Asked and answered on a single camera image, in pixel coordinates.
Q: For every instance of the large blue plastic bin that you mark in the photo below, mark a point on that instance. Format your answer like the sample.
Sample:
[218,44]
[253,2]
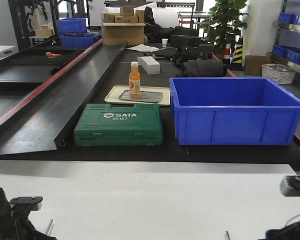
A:
[233,111]

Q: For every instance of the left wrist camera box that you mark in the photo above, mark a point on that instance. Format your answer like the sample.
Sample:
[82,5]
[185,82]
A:
[29,203]

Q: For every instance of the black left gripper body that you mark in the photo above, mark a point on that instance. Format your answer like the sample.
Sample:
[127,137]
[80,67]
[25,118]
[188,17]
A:
[16,225]

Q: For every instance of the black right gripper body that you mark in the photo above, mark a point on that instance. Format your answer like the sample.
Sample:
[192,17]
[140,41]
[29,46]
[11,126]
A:
[291,231]

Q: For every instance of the blue bin far left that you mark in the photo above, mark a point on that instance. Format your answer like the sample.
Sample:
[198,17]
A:
[73,33]

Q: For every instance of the striped traffic cone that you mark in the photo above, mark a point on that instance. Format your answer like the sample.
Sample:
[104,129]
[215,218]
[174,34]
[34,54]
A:
[236,63]

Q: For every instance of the dark bag on conveyor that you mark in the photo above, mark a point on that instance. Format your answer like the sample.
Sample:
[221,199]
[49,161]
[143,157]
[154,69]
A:
[203,68]

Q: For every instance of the white mesh basket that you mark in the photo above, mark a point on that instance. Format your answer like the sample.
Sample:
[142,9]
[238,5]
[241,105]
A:
[278,73]

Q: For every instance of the white rectangular box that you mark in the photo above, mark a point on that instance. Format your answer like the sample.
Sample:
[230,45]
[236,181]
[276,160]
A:
[149,64]

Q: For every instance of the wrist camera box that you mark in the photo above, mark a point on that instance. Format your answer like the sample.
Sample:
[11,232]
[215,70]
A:
[29,203]
[290,186]

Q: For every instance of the brown cardboard box floor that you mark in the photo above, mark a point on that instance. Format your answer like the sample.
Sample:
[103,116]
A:
[253,64]

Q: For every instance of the metal shelf rack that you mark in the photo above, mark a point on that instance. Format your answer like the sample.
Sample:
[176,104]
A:
[286,47]

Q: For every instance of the green SATA tool case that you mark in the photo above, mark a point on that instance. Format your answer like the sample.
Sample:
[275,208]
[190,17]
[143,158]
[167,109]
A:
[107,125]

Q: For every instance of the orange tool on conveyor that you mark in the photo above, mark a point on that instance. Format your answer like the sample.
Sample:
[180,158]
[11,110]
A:
[50,54]

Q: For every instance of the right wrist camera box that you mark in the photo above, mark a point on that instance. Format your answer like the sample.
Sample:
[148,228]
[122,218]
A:
[290,186]

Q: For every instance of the green potted plant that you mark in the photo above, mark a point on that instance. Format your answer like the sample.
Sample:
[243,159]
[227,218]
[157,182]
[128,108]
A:
[226,23]

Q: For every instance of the large open cardboard box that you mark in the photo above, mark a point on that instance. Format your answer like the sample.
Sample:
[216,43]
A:
[120,33]

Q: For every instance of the white paper cup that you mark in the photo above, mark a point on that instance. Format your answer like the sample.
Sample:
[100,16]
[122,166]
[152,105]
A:
[164,42]

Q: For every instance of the orange juice bottle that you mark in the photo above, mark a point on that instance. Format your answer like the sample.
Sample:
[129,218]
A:
[134,80]

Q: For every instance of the beige plastic tray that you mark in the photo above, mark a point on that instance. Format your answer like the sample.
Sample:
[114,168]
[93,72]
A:
[113,95]

